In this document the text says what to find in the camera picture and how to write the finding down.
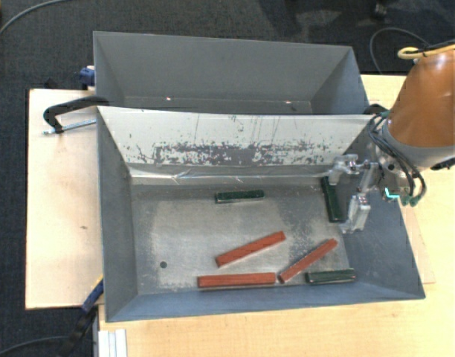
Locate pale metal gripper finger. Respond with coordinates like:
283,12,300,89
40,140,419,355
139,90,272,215
328,153,363,185
339,193,372,235

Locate dark green flat block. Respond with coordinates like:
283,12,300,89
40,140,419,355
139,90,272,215
214,189,265,205
320,176,348,224
305,268,357,286

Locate red-brown flat block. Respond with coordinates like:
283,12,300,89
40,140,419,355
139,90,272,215
215,231,288,268
278,238,340,285
196,271,277,289

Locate grey metal bin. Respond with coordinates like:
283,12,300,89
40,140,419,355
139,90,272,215
92,30,426,323

